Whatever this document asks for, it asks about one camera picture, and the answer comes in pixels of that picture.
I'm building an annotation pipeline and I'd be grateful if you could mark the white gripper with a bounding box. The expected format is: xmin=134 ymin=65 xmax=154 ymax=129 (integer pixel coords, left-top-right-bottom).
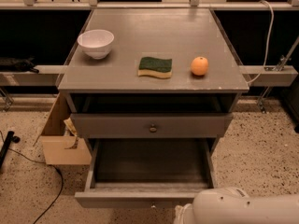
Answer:
xmin=173 ymin=203 xmax=194 ymax=224

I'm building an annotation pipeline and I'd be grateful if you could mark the grey drawer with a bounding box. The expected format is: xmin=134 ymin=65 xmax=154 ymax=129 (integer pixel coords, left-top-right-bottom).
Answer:
xmin=70 ymin=113 xmax=233 ymax=138
xmin=75 ymin=138 xmax=217 ymax=208

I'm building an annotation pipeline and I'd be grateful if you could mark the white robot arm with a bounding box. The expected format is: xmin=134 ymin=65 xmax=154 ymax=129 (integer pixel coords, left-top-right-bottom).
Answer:
xmin=173 ymin=187 xmax=299 ymax=224

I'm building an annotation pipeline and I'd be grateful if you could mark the grey wooden drawer cabinet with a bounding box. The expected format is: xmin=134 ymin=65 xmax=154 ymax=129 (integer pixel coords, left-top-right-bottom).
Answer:
xmin=56 ymin=7 xmax=250 ymax=156

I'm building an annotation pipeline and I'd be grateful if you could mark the cardboard box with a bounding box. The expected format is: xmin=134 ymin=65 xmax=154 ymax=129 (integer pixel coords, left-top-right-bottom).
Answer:
xmin=38 ymin=94 xmax=92 ymax=165

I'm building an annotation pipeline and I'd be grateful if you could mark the orange fruit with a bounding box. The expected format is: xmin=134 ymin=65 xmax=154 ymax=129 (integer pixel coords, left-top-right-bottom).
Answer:
xmin=191 ymin=57 xmax=208 ymax=76

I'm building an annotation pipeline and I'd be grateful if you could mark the green yellow sponge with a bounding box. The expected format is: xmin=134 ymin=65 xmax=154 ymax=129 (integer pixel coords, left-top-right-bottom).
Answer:
xmin=137 ymin=57 xmax=172 ymax=78

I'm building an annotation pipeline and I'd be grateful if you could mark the black stand foot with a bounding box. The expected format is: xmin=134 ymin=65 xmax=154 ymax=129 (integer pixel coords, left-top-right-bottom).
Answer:
xmin=0 ymin=131 xmax=21 ymax=168

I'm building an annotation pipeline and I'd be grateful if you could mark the white ceramic bowl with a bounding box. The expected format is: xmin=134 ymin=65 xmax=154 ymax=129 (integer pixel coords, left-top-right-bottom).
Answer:
xmin=77 ymin=29 xmax=114 ymax=60

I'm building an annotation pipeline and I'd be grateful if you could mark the black floor cable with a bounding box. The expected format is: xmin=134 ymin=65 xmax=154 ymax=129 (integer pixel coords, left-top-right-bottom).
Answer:
xmin=0 ymin=130 xmax=64 ymax=224

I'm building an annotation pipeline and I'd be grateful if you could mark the white hanging cable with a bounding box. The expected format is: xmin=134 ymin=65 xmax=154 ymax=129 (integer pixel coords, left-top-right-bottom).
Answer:
xmin=246 ymin=0 xmax=276 ymax=86

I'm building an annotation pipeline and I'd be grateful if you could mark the black object on rail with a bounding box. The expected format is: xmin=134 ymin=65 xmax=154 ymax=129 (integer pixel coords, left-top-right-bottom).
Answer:
xmin=0 ymin=57 xmax=39 ymax=74

